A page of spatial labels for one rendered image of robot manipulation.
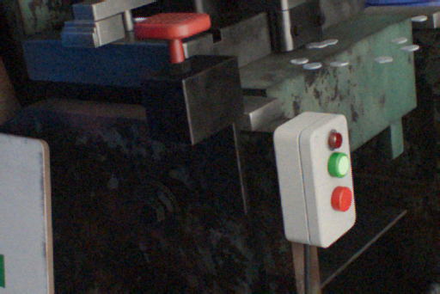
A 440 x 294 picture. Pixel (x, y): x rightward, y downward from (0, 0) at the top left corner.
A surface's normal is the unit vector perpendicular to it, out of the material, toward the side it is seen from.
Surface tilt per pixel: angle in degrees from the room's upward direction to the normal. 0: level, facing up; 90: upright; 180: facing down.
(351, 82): 90
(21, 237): 78
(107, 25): 90
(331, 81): 90
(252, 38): 90
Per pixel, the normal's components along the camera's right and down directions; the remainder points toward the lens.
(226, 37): 0.79, 0.10
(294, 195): -0.59, 0.34
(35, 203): -0.65, 0.13
